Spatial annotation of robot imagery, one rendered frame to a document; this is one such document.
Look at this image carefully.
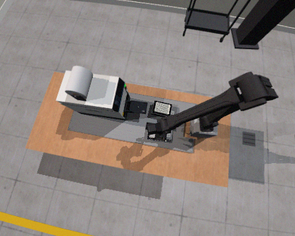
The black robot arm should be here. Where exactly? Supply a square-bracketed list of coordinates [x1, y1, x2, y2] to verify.
[145, 72, 278, 135]

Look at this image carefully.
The white roll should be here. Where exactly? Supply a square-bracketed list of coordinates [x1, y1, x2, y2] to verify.
[65, 66, 93, 99]

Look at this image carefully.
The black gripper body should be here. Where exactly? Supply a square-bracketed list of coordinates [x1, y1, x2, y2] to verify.
[155, 133, 166, 140]

